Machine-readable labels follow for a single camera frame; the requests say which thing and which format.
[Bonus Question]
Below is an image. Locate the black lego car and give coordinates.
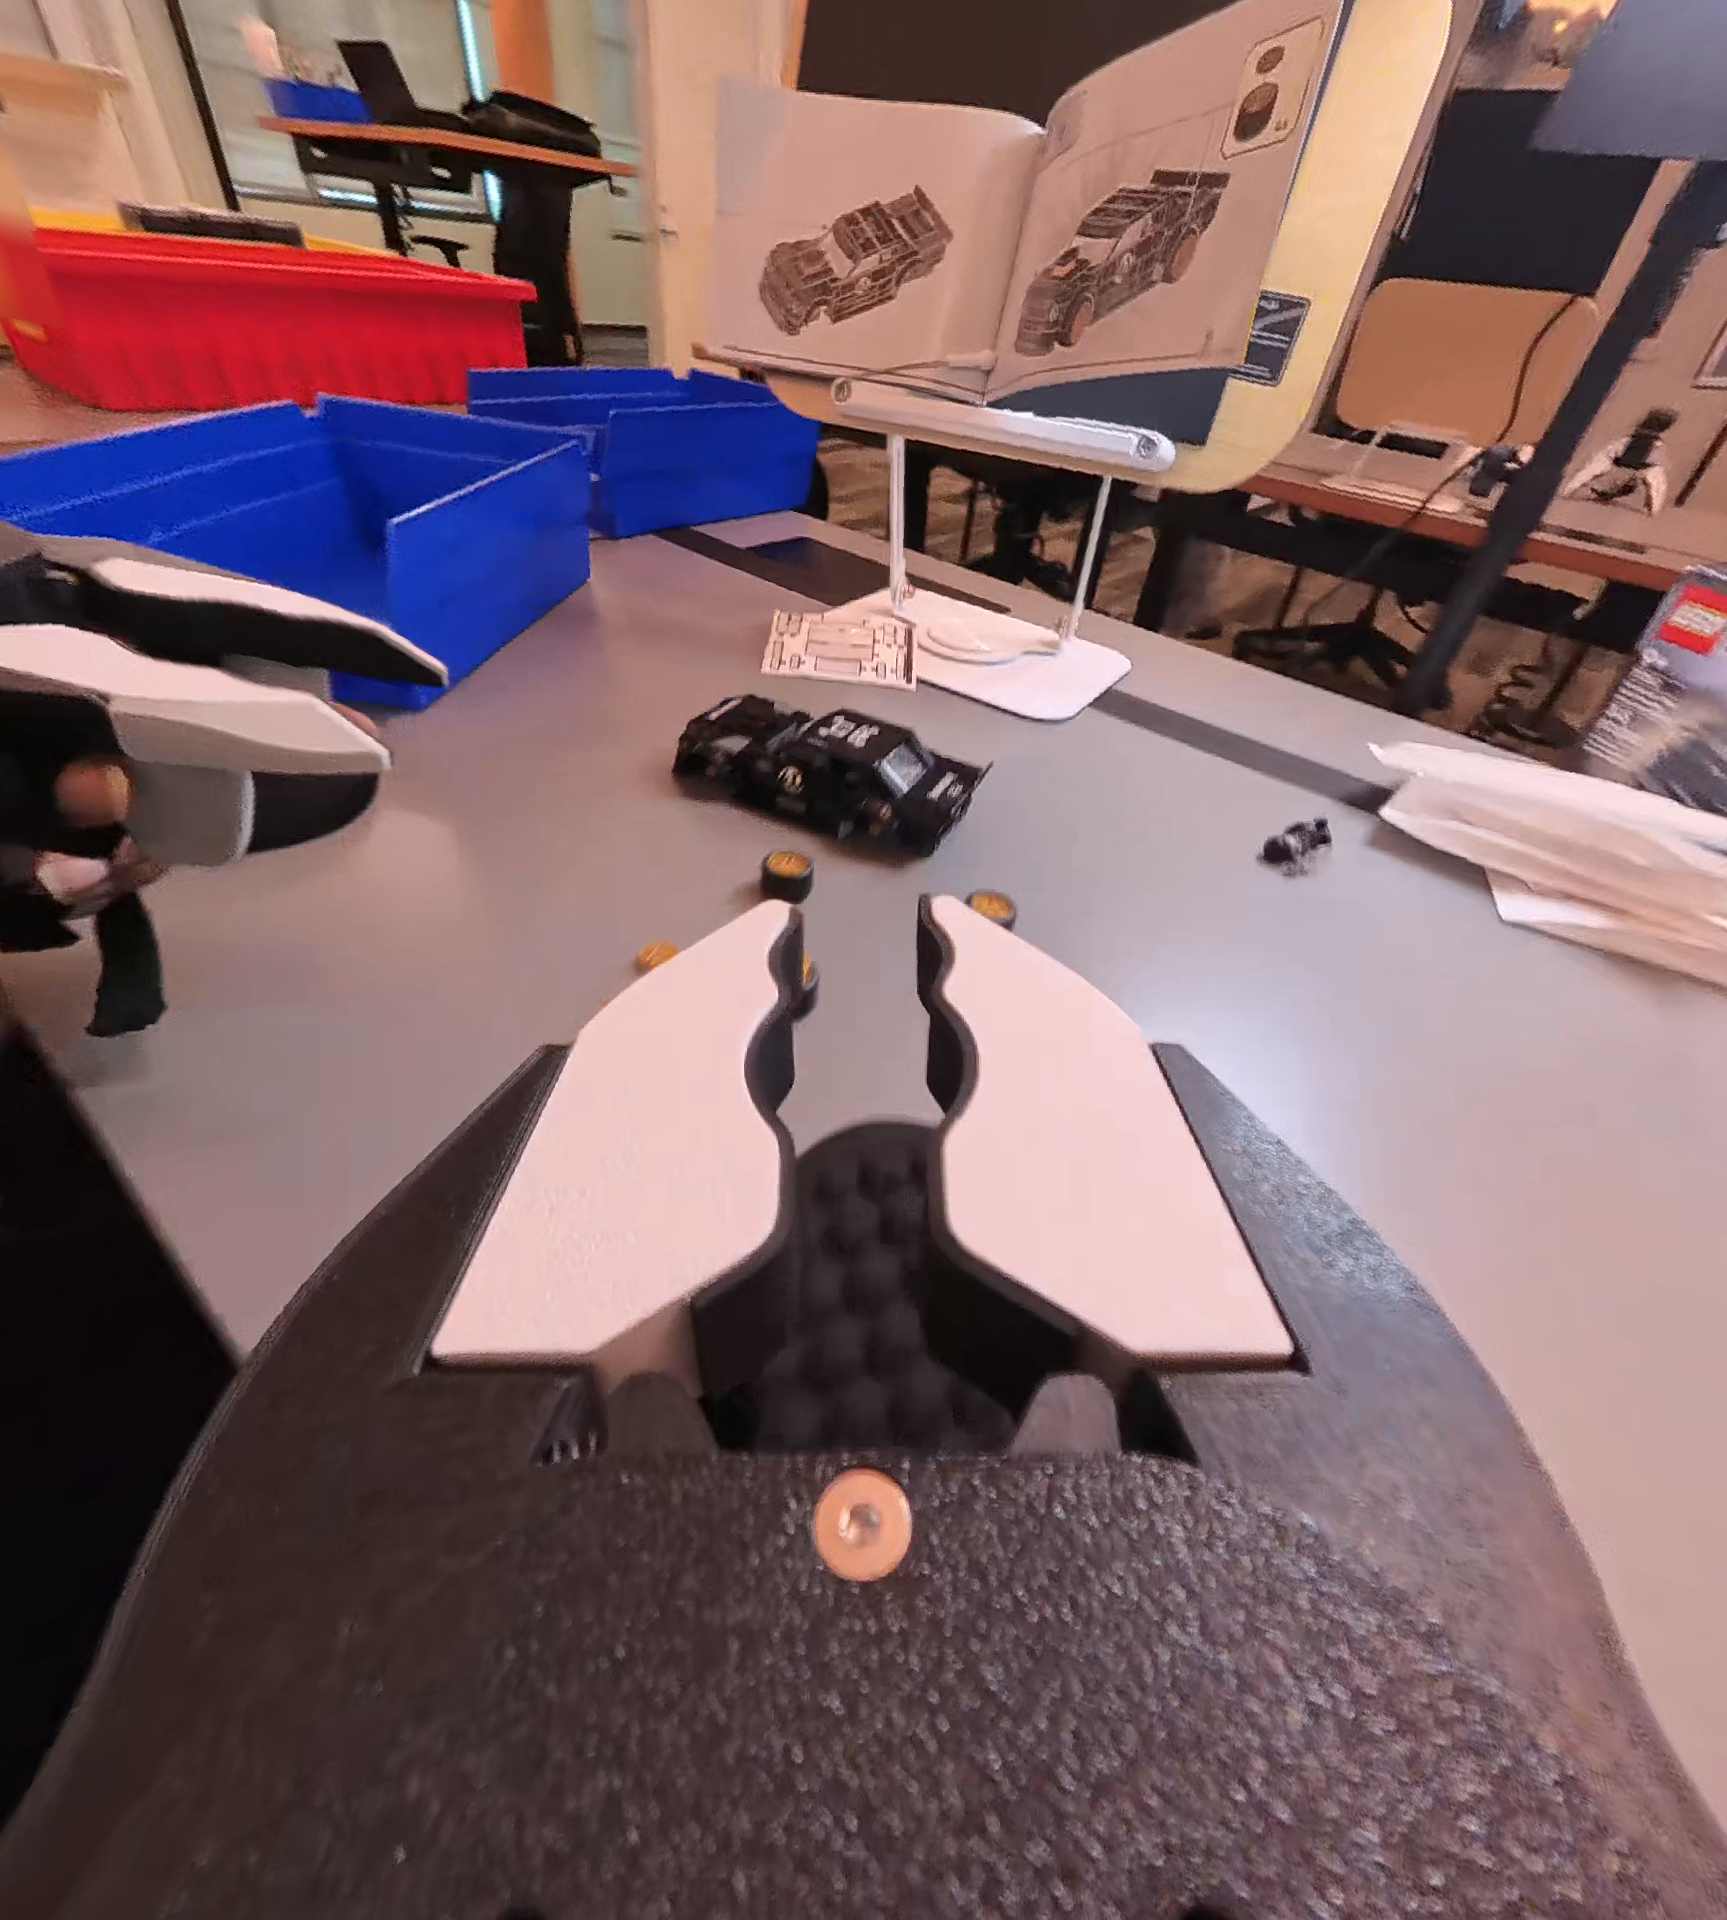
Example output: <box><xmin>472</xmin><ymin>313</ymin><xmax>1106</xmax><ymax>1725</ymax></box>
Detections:
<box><xmin>672</xmin><ymin>697</ymin><xmax>991</xmax><ymax>864</ymax></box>

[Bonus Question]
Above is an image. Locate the clear plastic parts bag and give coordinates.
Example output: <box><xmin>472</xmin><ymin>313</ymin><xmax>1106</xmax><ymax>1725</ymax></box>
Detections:
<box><xmin>1368</xmin><ymin>742</ymin><xmax>1727</xmax><ymax>1007</ymax></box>

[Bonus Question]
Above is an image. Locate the dark wall sign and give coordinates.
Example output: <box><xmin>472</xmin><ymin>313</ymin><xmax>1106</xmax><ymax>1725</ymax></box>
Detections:
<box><xmin>1225</xmin><ymin>293</ymin><xmax>1316</xmax><ymax>392</ymax></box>

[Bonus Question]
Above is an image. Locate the black dimpled wrist rest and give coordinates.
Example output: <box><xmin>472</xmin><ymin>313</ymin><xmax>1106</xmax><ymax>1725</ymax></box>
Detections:
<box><xmin>689</xmin><ymin>1119</ymin><xmax>1106</xmax><ymax>1455</ymax></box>

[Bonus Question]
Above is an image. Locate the black lego set box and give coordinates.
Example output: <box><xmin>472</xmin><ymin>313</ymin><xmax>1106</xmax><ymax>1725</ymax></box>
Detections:
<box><xmin>1583</xmin><ymin>563</ymin><xmax>1727</xmax><ymax>856</ymax></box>

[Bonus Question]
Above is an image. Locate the black partition panel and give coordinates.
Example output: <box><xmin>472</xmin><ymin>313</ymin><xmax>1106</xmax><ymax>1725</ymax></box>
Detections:
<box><xmin>803</xmin><ymin>0</ymin><xmax>1106</xmax><ymax>121</ymax></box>

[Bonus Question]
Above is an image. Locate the wooden office desk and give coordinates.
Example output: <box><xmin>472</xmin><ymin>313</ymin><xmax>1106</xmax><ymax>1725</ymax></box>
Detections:
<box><xmin>1237</xmin><ymin>436</ymin><xmax>1727</xmax><ymax>600</ymax></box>

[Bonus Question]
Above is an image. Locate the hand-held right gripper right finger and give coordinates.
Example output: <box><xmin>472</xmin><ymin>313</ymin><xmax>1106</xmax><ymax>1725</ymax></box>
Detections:
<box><xmin>915</xmin><ymin>896</ymin><xmax>1300</xmax><ymax>1388</ymax></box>

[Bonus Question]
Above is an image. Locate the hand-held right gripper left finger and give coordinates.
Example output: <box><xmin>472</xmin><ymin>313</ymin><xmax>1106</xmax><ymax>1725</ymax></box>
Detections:
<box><xmin>430</xmin><ymin>900</ymin><xmax>812</xmax><ymax>1396</ymax></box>

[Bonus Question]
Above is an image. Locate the red storage bin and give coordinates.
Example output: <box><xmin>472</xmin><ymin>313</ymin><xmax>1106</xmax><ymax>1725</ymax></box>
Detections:
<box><xmin>0</xmin><ymin>227</ymin><xmax>535</xmax><ymax>413</ymax></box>

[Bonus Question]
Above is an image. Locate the white booklet stand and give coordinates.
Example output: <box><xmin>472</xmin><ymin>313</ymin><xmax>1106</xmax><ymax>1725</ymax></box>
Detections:
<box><xmin>669</xmin><ymin>344</ymin><xmax>1181</xmax><ymax>723</ymax></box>

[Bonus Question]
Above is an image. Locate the blue storage bin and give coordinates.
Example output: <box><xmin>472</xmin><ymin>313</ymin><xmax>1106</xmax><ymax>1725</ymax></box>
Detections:
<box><xmin>0</xmin><ymin>397</ymin><xmax>593</xmax><ymax>712</ymax></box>
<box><xmin>467</xmin><ymin>368</ymin><xmax>819</xmax><ymax>541</ymax></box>

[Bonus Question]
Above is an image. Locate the white sticker sheet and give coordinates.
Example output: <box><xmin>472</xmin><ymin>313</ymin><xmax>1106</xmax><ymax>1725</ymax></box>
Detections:
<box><xmin>762</xmin><ymin>611</ymin><xmax>915</xmax><ymax>693</ymax></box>

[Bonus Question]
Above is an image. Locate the person's left hand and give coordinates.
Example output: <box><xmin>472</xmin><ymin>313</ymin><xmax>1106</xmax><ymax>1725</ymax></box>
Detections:
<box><xmin>0</xmin><ymin>719</ymin><xmax>139</xmax><ymax>937</ymax></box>

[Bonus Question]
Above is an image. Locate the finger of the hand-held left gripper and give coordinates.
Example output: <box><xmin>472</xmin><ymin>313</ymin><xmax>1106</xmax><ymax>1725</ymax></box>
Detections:
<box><xmin>0</xmin><ymin>622</ymin><xmax>391</xmax><ymax>872</ymax></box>
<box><xmin>24</xmin><ymin>551</ymin><xmax>450</xmax><ymax>693</ymax></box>

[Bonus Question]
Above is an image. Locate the wooden standing desk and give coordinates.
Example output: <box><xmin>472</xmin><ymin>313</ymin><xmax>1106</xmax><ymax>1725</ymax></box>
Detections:
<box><xmin>264</xmin><ymin>113</ymin><xmax>639</xmax><ymax>361</ymax></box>

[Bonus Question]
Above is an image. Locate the lego instruction booklet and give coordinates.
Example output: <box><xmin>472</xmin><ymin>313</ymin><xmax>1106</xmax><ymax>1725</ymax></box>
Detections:
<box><xmin>698</xmin><ymin>0</ymin><xmax>1346</xmax><ymax>406</ymax></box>

